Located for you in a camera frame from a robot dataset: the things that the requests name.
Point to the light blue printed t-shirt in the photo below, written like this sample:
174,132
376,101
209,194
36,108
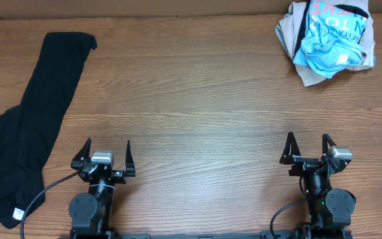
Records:
330,42

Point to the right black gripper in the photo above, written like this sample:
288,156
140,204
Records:
309,160

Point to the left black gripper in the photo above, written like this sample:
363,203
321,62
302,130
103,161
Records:
99,170

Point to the black garment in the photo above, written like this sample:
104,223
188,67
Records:
29,130

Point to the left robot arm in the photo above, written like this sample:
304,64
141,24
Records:
91,211

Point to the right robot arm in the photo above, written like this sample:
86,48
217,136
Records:
329,210

